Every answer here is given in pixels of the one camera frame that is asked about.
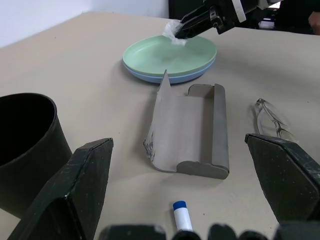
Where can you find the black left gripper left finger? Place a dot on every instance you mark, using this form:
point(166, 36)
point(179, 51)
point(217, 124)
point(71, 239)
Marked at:
point(75, 190)

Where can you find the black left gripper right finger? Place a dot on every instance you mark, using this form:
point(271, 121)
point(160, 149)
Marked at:
point(287, 180)

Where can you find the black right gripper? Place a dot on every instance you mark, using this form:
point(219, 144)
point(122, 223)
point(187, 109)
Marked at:
point(223, 15)

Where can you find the white tissue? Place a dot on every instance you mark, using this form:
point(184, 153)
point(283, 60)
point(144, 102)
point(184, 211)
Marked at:
point(171, 28)

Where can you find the black round cup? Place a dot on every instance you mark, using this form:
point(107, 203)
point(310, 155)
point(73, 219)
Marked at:
point(30, 155)

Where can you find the light green plate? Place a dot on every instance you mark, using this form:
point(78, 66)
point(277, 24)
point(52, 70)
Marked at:
point(165, 55)

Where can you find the light blue plate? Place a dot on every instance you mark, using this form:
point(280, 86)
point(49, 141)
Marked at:
point(180, 78)

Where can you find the person in dark clothes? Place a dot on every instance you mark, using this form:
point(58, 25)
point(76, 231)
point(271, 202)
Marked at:
point(297, 15)

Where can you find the grey paper towel holder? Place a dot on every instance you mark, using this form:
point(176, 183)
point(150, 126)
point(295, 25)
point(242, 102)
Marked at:
point(185, 130)

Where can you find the white marker with blue cap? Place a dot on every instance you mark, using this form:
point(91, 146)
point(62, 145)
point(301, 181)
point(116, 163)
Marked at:
point(182, 216)

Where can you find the clear frame glasses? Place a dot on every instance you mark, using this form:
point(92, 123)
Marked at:
point(271, 116)

